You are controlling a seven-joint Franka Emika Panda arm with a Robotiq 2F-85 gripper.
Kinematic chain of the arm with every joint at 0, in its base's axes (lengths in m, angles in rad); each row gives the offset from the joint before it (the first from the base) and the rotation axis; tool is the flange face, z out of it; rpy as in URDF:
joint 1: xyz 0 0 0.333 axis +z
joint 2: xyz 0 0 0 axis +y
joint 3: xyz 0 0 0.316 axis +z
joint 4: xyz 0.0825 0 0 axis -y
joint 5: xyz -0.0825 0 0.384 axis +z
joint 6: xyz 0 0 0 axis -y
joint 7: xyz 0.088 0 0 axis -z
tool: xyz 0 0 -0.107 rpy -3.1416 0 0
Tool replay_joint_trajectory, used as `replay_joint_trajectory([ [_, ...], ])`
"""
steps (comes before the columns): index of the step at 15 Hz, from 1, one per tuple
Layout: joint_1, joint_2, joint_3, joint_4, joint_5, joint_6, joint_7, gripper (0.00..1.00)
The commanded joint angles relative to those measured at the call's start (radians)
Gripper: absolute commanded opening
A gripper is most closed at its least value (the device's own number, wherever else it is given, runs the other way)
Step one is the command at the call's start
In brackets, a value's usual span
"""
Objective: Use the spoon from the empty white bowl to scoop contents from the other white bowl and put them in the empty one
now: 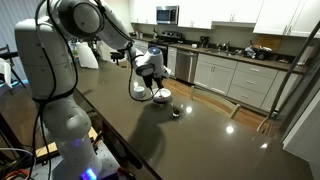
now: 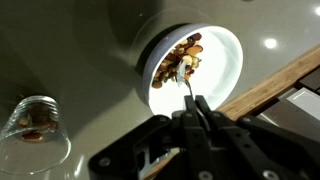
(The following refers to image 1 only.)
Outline orange cable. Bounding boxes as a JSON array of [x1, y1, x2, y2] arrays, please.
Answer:
[[3, 168, 31, 180]]

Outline black swivel stool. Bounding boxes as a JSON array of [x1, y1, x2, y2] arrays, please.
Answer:
[[109, 49, 126, 67]]

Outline small white bowl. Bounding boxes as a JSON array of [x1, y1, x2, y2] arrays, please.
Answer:
[[133, 85, 146, 99]]

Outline white kitchen cabinets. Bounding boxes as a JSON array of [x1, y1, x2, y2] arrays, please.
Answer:
[[133, 38, 303, 114], [129, 0, 320, 38]]

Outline pale wooden chair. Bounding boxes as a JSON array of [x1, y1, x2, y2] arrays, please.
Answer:
[[189, 85, 242, 120]]

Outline stainless steel microwave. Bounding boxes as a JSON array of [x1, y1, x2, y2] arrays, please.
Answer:
[[155, 5, 180, 25]]

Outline black tripod stand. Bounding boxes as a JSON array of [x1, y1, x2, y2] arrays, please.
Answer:
[[0, 44, 27, 88]]

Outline metal sink faucet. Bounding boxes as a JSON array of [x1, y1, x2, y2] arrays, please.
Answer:
[[218, 41, 232, 53]]

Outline white lower kitchen cabinets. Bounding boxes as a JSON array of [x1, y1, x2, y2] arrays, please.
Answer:
[[133, 38, 303, 114]]

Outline dark kitchen countertop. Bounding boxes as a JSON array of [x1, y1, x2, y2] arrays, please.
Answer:
[[128, 31, 308, 75]]

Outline white plastic object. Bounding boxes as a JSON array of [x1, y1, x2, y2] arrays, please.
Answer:
[[0, 58, 13, 89]]

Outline clear drinking glass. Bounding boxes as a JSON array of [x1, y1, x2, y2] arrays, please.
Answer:
[[171, 103, 182, 118]]

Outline stainless steel dishwasher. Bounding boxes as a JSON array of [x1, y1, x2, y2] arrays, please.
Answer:
[[175, 49, 198, 84]]

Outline stainless steel refrigerator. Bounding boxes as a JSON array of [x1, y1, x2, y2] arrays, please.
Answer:
[[256, 19, 320, 144]]

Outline large white bowl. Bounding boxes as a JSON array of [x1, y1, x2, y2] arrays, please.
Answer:
[[152, 87, 172, 104]]

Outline wooden cutting board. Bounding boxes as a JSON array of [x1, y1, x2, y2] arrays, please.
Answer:
[[254, 34, 283, 52]]

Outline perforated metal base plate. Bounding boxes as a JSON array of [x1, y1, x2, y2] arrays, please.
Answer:
[[31, 141, 121, 180]]

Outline white upper kitchen cabinets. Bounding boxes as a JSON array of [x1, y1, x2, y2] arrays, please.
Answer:
[[129, 0, 320, 38]]

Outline white cable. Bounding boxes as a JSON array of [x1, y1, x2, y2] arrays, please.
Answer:
[[0, 147, 36, 168]]

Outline black coffee maker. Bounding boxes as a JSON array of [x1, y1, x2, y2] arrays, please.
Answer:
[[199, 35, 211, 49]]

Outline grey vertical blinds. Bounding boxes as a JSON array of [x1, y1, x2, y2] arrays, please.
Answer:
[[0, 0, 28, 48]]

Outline black cable bundle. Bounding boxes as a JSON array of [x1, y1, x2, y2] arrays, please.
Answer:
[[29, 0, 81, 180]]

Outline pile of dishes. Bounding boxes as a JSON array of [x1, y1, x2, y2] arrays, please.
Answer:
[[244, 44, 274, 61]]

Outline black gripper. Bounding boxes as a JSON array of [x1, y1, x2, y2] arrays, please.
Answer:
[[142, 75, 156, 97]]

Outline black and steel stove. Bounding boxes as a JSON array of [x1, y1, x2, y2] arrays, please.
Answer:
[[148, 30, 185, 77]]

